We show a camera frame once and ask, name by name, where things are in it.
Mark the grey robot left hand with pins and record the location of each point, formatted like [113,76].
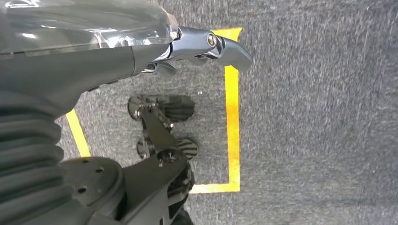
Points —
[77,62]

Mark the yellow floor tape square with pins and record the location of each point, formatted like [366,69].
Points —
[232,124]

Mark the black robot left leg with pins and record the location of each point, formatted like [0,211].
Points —
[93,183]

